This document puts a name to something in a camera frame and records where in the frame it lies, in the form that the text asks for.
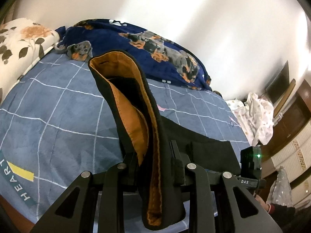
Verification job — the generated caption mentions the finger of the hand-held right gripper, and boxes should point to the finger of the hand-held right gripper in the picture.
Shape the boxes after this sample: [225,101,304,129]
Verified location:
[169,139,192,167]

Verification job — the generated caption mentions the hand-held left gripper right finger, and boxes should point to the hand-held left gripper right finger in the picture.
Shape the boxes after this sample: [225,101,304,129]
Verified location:
[170,159,283,233]

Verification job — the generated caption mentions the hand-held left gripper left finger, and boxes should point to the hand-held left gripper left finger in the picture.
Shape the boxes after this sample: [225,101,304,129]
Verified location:
[31,153,139,233]

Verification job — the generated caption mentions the black pants with orange lining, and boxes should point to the black pants with orange lining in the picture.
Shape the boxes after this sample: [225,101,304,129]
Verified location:
[87,50,241,231]

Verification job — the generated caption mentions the person's right forearm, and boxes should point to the person's right forearm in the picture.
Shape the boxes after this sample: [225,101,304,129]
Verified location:
[266,203,297,227]

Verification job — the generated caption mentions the person's right hand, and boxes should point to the person's right hand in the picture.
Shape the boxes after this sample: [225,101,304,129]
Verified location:
[254,195,271,213]

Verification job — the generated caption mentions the silver plastic bag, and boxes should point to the silver plastic bag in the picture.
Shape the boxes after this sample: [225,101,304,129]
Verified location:
[266,166,293,205]

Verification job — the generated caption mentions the white patterned cabinet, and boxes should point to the white patterned cabinet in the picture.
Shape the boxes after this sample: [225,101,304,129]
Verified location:
[271,126,311,204]

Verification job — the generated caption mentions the white dotted cloth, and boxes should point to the white dotted cloth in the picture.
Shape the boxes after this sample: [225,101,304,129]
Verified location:
[226,92,274,146]

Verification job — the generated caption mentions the dark wooden cabinet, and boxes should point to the dark wooden cabinet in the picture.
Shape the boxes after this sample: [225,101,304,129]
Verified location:
[262,79,311,161]

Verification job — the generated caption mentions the black flat television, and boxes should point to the black flat television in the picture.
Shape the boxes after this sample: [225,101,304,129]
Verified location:
[265,62,290,103]

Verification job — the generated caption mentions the blue checked bed sheet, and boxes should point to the blue checked bed sheet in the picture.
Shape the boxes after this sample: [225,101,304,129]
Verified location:
[0,51,251,224]

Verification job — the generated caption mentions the navy dog print blanket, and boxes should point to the navy dog print blanket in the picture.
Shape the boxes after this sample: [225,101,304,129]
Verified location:
[55,19,212,91]

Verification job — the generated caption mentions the white floral pillow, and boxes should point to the white floral pillow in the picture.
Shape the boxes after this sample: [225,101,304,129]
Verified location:
[0,17,61,97]

